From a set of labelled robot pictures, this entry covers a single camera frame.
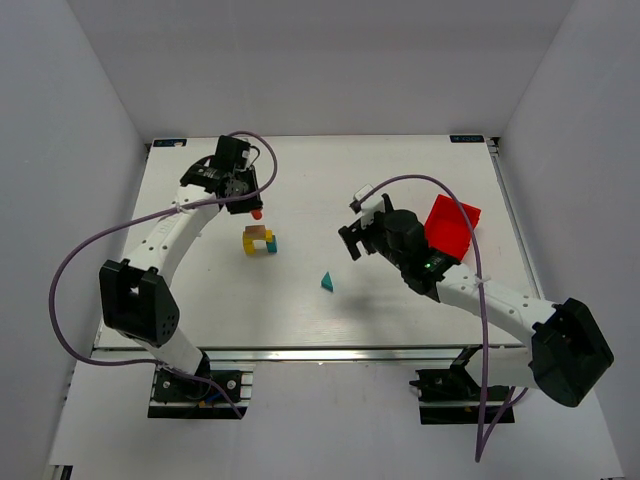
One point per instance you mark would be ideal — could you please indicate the teal triangle block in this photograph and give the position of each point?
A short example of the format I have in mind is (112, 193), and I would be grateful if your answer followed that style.
(326, 282)

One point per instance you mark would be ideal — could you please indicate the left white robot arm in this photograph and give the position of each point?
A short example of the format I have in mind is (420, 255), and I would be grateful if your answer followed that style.
(135, 292)

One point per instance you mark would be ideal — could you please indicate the natural wood block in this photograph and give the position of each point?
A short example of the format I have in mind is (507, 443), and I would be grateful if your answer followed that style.
(255, 231)

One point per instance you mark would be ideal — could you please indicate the teal rectangular block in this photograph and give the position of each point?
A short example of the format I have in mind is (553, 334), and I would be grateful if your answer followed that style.
(272, 245)

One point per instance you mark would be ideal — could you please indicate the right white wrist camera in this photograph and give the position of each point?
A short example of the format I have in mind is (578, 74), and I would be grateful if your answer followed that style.
(365, 203)

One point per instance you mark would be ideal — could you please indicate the blue corner sticker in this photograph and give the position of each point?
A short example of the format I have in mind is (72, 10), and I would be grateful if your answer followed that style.
(458, 138)
(169, 143)

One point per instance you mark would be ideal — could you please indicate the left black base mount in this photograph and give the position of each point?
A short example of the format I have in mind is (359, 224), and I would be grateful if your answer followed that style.
(177, 398)

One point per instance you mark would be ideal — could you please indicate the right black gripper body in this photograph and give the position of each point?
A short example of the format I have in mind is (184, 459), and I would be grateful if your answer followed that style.
(363, 230)

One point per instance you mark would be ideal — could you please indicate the right blue corner sticker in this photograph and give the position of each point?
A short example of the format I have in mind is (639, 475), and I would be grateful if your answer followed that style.
(458, 138)

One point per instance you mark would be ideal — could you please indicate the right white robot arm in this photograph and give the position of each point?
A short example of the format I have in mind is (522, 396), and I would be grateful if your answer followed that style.
(562, 351)

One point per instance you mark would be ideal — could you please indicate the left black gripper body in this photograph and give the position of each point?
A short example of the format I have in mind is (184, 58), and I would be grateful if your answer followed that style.
(245, 203)

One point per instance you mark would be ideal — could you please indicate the left blue corner sticker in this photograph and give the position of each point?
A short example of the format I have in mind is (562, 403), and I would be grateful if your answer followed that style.
(169, 143)

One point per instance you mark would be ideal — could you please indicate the red plastic bin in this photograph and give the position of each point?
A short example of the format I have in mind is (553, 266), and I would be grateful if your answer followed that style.
(446, 230)

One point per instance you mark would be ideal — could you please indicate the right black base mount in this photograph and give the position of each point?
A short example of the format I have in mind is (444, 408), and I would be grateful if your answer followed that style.
(448, 396)

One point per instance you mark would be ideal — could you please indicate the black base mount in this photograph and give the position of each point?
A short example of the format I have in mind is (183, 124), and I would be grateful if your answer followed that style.
(448, 396)
(177, 398)

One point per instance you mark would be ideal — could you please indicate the yellow arch block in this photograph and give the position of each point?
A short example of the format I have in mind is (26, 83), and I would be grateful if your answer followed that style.
(250, 244)

